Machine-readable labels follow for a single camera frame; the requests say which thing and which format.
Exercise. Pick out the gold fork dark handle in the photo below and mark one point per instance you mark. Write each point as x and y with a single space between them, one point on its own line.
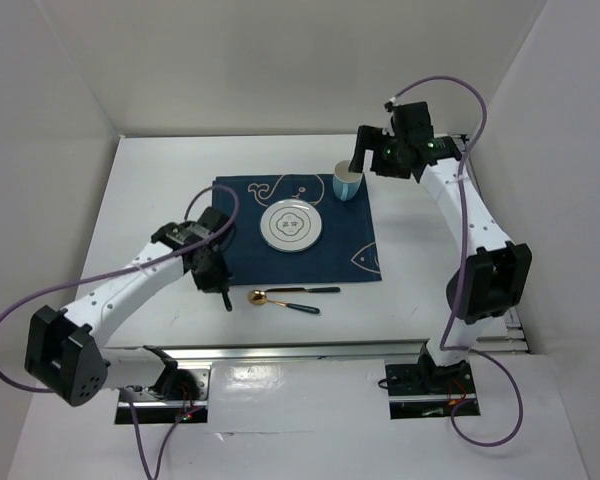
226 300

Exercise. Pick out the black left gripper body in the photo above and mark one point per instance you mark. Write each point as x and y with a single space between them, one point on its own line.
211 263

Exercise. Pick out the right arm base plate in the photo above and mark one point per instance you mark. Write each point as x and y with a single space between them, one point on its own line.
412 395

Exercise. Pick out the aluminium rail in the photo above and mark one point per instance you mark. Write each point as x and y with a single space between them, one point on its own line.
297 352
479 167

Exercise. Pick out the gold spoon dark handle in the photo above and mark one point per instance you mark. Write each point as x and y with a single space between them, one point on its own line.
260 298

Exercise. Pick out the white round plate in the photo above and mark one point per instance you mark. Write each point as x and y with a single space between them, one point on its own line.
291 226

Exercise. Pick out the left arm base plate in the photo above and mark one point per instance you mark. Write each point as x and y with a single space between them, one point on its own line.
188 398

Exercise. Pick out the gold knife dark handle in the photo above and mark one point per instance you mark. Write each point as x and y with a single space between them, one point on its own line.
311 290

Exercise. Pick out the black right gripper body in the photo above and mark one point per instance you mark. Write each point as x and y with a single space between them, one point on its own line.
386 150

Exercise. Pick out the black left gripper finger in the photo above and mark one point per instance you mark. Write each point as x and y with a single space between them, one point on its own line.
222 274
205 282

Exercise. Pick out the aluminium right side rail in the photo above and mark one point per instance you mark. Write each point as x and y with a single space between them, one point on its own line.
479 167

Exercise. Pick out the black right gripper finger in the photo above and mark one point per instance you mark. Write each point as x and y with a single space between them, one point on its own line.
391 170
368 138

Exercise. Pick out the white and blue mug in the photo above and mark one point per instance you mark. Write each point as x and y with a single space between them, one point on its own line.
344 182

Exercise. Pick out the aluminium front rail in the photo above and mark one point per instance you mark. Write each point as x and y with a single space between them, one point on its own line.
297 352

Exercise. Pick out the blue fabric placemat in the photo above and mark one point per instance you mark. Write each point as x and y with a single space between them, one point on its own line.
345 251

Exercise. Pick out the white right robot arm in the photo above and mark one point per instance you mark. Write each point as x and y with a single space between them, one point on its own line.
493 270

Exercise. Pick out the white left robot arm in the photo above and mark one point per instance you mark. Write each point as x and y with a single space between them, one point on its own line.
67 348

